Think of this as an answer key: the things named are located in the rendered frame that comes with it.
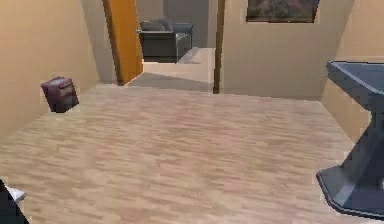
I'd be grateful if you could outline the dark grey sofa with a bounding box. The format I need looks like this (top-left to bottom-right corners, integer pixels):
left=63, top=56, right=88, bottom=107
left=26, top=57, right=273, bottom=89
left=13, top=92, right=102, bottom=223
left=135, top=17, right=194, bottom=64

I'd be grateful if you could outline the orange room door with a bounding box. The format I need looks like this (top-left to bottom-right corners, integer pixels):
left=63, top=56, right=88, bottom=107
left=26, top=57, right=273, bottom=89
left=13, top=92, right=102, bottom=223
left=101, top=0, right=144, bottom=86

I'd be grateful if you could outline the dark red small cabinet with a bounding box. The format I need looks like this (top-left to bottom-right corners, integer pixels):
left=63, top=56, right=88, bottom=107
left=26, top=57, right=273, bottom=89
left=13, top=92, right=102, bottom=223
left=40, top=76, right=80, bottom=114

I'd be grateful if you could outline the dark framed wall picture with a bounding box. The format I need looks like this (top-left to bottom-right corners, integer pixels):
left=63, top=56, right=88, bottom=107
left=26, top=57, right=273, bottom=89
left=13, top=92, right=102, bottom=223
left=245, top=0, right=321, bottom=24

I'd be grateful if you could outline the dark grey pedestal table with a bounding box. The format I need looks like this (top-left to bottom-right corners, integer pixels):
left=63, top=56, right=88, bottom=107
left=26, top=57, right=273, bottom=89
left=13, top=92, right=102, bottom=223
left=315, top=60, right=384, bottom=221

